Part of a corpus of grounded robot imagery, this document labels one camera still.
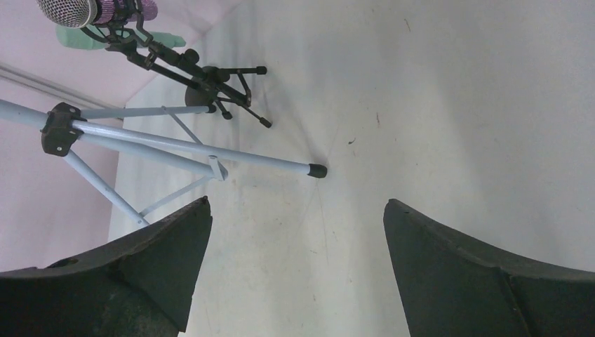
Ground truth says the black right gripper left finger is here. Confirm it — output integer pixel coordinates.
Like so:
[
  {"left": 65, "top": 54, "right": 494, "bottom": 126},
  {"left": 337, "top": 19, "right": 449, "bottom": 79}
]
[{"left": 1, "top": 197, "right": 213, "bottom": 336}]

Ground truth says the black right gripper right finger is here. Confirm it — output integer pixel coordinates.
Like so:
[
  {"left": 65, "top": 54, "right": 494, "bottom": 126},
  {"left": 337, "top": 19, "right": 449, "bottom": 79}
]
[{"left": 383, "top": 199, "right": 594, "bottom": 336}]

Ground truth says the pink glitter microphone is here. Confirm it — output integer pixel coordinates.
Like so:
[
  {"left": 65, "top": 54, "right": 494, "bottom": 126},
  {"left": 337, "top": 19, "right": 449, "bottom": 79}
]
[{"left": 36, "top": 0, "right": 159, "bottom": 28}]

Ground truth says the light blue music stand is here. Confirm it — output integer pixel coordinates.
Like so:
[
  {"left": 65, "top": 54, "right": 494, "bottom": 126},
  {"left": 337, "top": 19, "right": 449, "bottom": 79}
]
[{"left": 1, "top": 100, "right": 328, "bottom": 228}]

